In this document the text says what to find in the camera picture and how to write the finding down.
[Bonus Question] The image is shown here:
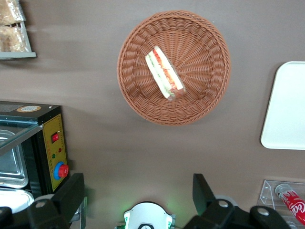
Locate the cream plastic serving tray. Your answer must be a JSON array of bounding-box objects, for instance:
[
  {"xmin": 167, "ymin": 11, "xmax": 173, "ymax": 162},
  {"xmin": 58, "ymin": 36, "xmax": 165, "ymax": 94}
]
[{"xmin": 260, "ymin": 61, "xmax": 305, "ymax": 150}]

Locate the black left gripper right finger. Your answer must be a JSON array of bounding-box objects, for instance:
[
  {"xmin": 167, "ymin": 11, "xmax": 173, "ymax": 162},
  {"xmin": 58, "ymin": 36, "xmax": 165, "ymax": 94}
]
[{"xmin": 183, "ymin": 173, "xmax": 242, "ymax": 229}]

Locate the brown round wicker basket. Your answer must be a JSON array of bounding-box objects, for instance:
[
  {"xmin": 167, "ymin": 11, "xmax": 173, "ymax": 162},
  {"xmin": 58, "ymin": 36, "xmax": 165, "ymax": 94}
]
[{"xmin": 116, "ymin": 10, "xmax": 232, "ymax": 126}]

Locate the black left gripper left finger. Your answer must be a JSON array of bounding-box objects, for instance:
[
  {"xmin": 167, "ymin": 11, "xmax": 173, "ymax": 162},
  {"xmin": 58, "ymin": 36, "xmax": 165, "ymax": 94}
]
[{"xmin": 27, "ymin": 173, "xmax": 85, "ymax": 229}]

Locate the black glass food warmer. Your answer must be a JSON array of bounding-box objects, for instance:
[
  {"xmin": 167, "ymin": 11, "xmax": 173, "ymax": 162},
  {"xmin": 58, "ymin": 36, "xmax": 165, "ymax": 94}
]
[{"xmin": 0, "ymin": 100, "xmax": 86, "ymax": 229}]

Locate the triangle sandwich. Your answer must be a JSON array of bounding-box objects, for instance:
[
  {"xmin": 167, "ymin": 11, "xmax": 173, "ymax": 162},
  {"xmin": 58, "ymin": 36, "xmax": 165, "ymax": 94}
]
[{"xmin": 144, "ymin": 45, "xmax": 186, "ymax": 101}]

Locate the red cola bottle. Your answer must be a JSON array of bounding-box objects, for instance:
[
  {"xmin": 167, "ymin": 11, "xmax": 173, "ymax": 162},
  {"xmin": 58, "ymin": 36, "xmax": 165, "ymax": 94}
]
[{"xmin": 274, "ymin": 183, "xmax": 305, "ymax": 226}]

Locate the clear bag of brown snacks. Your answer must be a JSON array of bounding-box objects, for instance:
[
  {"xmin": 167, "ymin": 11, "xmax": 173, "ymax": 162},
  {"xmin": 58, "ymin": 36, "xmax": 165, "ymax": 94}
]
[
  {"xmin": 0, "ymin": 0, "xmax": 26, "ymax": 26},
  {"xmin": 0, "ymin": 25, "xmax": 30, "ymax": 53}
]

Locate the grey metal snack tray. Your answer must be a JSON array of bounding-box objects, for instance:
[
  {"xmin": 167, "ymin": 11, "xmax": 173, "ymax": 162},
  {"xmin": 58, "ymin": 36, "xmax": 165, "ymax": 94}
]
[{"xmin": 0, "ymin": 0, "xmax": 37, "ymax": 60}]

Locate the clear acrylic bottle rack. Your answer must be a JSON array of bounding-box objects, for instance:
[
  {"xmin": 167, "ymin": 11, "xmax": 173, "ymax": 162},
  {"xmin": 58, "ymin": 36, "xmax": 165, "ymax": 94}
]
[{"xmin": 259, "ymin": 180, "xmax": 305, "ymax": 229}]

